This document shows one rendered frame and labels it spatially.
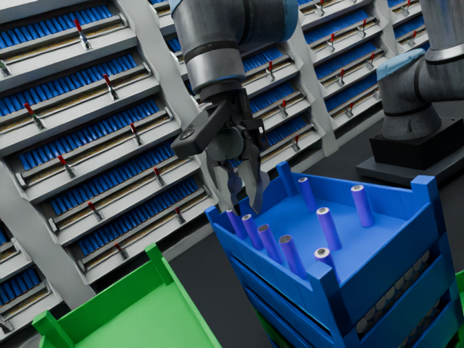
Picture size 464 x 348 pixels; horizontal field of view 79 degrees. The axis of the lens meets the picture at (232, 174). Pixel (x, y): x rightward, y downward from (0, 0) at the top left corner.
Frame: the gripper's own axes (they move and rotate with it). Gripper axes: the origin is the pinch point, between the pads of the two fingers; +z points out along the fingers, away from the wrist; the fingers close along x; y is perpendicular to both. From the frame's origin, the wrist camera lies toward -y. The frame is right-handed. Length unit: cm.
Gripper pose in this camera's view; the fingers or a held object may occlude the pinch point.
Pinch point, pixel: (244, 208)
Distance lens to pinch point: 46.3
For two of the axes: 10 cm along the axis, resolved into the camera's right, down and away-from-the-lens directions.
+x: -7.9, 1.5, 5.9
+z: 2.6, 9.6, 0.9
